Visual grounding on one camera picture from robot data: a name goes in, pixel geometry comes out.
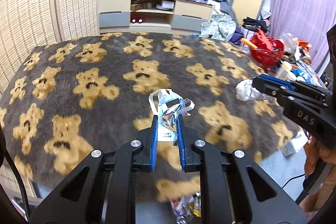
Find silver foil ball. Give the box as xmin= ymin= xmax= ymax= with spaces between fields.
xmin=236 ymin=79 xmax=269 ymax=102

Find person's right hand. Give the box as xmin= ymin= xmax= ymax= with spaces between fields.
xmin=303 ymin=137 xmax=335 ymax=176

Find bear pattern fuzzy blanket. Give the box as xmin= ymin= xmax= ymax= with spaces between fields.
xmin=1 ymin=32 xmax=298 ymax=188

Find woven folding screen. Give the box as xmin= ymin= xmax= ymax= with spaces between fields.
xmin=1 ymin=0 xmax=99 ymax=91

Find wooden TV cabinet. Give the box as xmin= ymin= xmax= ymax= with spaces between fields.
xmin=97 ymin=0 xmax=214 ymax=35

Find red openwork basket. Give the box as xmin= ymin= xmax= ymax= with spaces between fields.
xmin=248 ymin=30 xmax=284 ymax=72

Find black cable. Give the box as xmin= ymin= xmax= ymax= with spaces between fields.
xmin=0 ymin=123 xmax=31 ymax=219

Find black trash bin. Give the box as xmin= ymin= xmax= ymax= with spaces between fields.
xmin=157 ymin=190 xmax=201 ymax=223

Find purple curtain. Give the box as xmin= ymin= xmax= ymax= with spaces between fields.
xmin=270 ymin=0 xmax=335 ymax=69

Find orange carrot toy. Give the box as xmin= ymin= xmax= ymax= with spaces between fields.
xmin=240 ymin=38 xmax=258 ymax=50

